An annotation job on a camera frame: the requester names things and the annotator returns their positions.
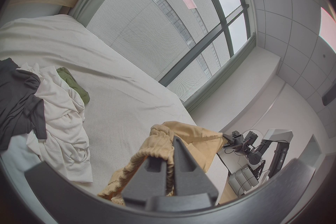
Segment green garment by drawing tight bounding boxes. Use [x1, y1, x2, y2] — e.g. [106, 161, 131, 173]
[56, 67, 90, 106]

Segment black T-shirt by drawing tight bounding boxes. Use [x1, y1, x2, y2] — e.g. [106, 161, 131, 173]
[0, 58, 47, 151]

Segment white garment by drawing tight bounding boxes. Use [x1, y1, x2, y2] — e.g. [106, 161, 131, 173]
[18, 62, 93, 183]

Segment window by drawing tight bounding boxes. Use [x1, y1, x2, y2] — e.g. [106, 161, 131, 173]
[79, 0, 256, 110]

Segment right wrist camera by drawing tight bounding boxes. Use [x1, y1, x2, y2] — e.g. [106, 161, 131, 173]
[232, 131, 243, 145]

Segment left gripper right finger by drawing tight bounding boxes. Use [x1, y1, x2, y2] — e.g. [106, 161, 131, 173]
[171, 135, 219, 199]

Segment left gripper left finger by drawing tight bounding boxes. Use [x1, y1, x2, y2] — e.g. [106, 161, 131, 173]
[121, 156, 168, 204]

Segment tan shorts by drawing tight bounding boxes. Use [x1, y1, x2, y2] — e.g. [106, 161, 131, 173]
[97, 121, 223, 205]

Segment bed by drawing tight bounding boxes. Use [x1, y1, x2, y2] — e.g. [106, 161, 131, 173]
[0, 0, 233, 206]

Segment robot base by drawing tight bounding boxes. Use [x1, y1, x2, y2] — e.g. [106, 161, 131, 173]
[228, 164, 271, 196]

